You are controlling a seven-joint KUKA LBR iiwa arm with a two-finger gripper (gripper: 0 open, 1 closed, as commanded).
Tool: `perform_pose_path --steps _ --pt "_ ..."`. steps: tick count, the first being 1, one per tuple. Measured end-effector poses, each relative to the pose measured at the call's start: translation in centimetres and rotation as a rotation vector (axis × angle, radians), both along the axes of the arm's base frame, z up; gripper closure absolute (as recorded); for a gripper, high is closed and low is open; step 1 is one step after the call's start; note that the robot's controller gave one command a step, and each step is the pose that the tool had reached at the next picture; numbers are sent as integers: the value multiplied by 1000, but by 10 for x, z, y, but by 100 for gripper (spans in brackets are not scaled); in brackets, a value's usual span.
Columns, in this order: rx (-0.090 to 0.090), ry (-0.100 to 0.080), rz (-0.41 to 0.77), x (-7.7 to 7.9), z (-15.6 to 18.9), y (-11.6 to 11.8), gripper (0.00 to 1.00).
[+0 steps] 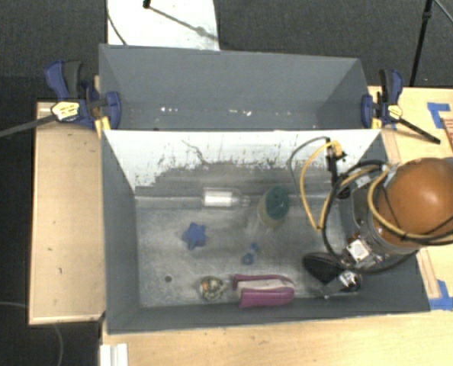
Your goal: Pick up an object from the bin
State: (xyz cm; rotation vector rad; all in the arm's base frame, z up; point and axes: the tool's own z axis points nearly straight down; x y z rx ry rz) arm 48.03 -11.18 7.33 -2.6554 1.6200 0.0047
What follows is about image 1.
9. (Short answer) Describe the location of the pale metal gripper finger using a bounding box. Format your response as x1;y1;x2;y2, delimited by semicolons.
320;269;363;300
343;236;370;262

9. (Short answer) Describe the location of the green and yellow round sponge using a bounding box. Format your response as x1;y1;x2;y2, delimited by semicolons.
255;185;291;230

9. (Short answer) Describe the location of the clear plastic bottle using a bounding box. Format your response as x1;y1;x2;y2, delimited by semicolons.
201;186;252;210

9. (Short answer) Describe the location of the blue star toy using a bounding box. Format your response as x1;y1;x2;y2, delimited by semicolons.
181;222;209;251

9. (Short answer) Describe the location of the grey metal bin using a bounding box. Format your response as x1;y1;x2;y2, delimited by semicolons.
98;43;432;335

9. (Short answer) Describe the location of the pale wood board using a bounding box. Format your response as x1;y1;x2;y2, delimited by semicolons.
28;100;108;326

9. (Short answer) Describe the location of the small blue ring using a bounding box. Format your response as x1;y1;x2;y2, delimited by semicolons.
240;242;260;265

